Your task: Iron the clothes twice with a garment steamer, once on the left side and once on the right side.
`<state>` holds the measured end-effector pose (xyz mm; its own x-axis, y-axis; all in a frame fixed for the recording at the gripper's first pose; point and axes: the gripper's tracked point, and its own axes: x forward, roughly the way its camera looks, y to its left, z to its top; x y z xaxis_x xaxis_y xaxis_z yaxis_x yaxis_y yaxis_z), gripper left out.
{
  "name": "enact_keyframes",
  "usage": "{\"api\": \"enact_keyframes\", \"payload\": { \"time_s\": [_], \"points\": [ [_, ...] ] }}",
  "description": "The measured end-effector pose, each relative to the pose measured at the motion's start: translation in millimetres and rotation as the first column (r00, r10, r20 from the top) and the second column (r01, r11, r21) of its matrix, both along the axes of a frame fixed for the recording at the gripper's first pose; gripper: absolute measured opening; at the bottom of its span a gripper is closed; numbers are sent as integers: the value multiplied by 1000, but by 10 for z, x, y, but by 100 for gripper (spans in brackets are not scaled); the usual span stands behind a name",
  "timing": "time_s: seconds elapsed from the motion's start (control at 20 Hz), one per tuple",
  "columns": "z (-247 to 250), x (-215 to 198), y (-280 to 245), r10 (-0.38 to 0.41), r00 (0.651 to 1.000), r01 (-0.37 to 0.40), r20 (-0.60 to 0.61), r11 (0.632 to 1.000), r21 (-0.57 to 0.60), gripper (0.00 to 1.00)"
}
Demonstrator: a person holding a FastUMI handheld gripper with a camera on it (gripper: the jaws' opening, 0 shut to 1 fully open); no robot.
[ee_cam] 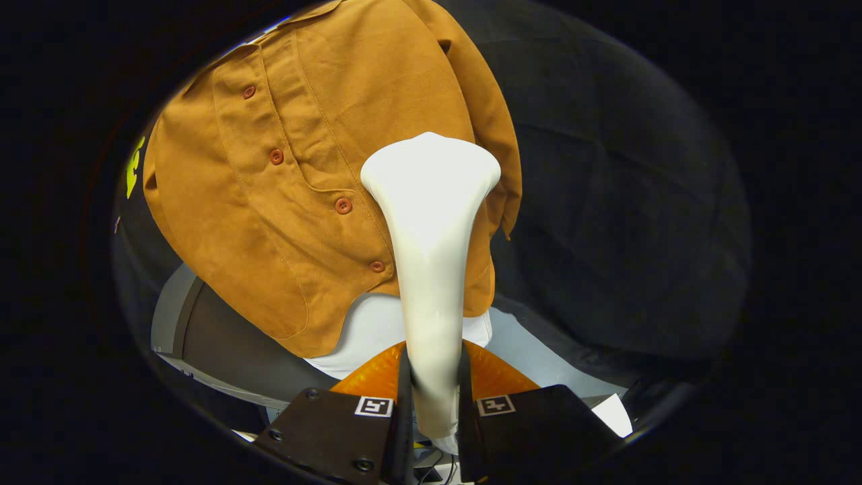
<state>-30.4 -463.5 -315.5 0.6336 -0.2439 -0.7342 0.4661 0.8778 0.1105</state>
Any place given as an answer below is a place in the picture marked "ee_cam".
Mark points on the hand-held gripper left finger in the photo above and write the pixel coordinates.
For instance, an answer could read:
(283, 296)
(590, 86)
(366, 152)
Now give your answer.
(405, 417)

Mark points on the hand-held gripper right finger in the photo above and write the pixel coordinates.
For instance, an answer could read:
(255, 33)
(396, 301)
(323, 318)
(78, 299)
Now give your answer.
(465, 417)

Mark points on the white garment steamer head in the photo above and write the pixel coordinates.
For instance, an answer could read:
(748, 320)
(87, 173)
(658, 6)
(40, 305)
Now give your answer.
(431, 222)

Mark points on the orange button shirt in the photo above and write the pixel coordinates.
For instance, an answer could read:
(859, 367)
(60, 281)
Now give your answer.
(269, 236)

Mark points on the black backdrop cloth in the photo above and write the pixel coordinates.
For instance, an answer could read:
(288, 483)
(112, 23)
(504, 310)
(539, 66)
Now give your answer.
(626, 202)

